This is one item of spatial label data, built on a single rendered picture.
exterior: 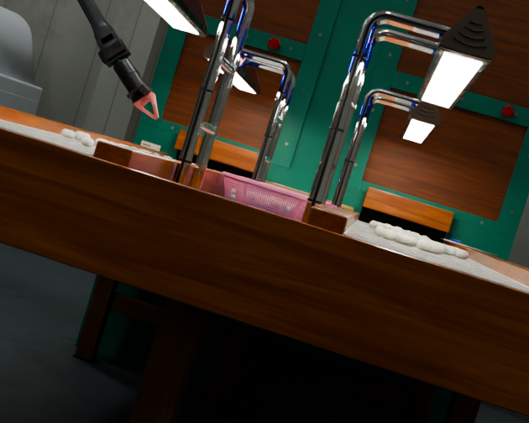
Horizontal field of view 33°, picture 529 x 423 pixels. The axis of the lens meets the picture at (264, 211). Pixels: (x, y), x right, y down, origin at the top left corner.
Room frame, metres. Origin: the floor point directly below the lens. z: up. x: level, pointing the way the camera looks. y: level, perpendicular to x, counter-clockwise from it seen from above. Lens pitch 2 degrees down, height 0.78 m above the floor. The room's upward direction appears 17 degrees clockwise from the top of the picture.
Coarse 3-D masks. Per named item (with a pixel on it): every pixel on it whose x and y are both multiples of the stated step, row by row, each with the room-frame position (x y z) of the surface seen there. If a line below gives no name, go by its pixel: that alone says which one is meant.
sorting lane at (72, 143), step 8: (0, 120) 1.63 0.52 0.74; (8, 128) 1.31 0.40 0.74; (16, 128) 1.42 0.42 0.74; (24, 128) 1.57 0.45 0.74; (32, 128) 1.74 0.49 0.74; (32, 136) 1.29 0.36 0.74; (40, 136) 1.42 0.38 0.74; (48, 136) 1.56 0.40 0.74; (56, 136) 1.74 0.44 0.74; (56, 144) 1.28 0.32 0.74; (64, 144) 1.36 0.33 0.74; (72, 144) 1.50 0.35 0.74; (80, 144) 1.66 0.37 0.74; (80, 152) 1.28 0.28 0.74; (88, 152) 1.36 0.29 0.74
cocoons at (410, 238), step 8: (376, 224) 2.39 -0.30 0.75; (384, 224) 2.37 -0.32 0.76; (376, 232) 1.71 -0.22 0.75; (384, 232) 1.67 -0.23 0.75; (392, 232) 1.68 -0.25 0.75; (400, 232) 1.70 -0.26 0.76; (408, 232) 2.07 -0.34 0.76; (400, 240) 1.63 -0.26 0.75; (408, 240) 1.63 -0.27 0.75; (416, 240) 1.67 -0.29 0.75; (424, 240) 1.68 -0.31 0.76; (424, 248) 1.68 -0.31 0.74; (432, 248) 1.71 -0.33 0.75; (440, 248) 1.71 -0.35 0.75; (448, 248) 1.97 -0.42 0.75; (456, 248) 2.04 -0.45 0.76; (456, 256) 2.04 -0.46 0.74; (464, 256) 1.96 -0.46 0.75
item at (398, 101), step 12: (372, 96) 2.48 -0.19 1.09; (384, 96) 2.48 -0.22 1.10; (396, 96) 2.47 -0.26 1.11; (408, 108) 2.62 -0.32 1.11; (360, 120) 2.48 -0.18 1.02; (360, 132) 2.48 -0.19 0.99; (348, 156) 2.48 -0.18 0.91; (348, 168) 2.48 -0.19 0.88; (348, 180) 2.64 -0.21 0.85; (336, 192) 2.48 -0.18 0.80; (336, 204) 2.48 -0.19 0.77
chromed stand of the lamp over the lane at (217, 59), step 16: (240, 0) 1.55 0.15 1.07; (224, 16) 1.54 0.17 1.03; (240, 16) 1.70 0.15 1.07; (224, 32) 1.54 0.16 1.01; (240, 32) 1.69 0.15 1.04; (224, 48) 1.55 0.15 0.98; (240, 48) 1.70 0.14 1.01; (208, 64) 1.55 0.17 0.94; (224, 64) 1.59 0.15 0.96; (208, 80) 1.54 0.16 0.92; (224, 80) 1.69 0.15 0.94; (208, 96) 1.55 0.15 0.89; (224, 96) 1.69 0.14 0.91; (192, 128) 1.54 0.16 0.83; (208, 128) 1.62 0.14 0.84; (192, 144) 1.55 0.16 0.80; (208, 144) 1.69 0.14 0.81; (208, 160) 1.70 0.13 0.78; (176, 176) 1.54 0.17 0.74; (192, 176) 1.70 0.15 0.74
